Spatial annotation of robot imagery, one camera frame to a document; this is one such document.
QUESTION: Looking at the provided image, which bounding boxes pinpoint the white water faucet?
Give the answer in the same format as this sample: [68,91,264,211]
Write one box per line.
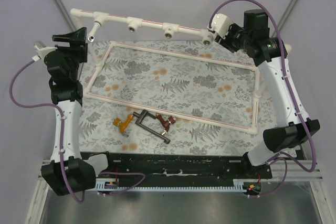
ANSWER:
[87,22,101,43]

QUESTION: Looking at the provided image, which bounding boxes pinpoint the white pipe frame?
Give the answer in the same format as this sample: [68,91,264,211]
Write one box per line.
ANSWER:
[70,8,267,135]

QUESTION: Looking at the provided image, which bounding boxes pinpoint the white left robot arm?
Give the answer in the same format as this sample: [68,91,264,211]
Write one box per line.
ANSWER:
[41,27,108,196]

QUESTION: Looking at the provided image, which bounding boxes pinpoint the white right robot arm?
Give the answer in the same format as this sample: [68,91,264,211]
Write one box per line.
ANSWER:
[211,9,320,166]

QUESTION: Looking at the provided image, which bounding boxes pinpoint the orange water faucet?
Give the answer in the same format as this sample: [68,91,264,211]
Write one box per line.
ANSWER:
[113,114,133,137]

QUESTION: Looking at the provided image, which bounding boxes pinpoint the brown water faucet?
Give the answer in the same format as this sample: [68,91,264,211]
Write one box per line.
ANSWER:
[156,114,176,135]

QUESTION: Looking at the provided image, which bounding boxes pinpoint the floral pattern mat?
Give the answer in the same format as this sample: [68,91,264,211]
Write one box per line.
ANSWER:
[79,41,276,156]

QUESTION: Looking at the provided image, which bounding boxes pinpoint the dark grey metal faucet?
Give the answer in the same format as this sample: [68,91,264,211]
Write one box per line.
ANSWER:
[132,110,171,144]

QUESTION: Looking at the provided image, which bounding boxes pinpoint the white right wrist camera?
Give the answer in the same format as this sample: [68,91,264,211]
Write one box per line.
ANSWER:
[207,14,233,38]

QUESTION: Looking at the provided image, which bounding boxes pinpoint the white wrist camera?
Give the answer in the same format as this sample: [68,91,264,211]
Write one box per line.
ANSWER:
[207,14,233,38]
[32,41,57,62]

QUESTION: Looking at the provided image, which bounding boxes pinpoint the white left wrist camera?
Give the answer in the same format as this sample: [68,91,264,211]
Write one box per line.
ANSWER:
[32,41,57,62]

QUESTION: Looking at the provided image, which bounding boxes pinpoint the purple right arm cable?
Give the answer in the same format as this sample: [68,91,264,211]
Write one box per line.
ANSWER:
[208,0,316,199]

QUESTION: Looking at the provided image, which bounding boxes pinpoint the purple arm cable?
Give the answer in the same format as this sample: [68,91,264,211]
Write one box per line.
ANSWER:
[208,0,316,199]
[9,60,146,204]

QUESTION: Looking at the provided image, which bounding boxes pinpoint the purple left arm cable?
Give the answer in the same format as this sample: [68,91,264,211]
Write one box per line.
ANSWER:
[9,60,146,204]

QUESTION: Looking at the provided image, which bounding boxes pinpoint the white slotted cable duct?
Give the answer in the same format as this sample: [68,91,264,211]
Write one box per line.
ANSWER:
[91,179,247,193]

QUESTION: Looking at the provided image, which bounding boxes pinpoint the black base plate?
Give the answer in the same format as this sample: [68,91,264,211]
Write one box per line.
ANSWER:
[81,152,274,187]

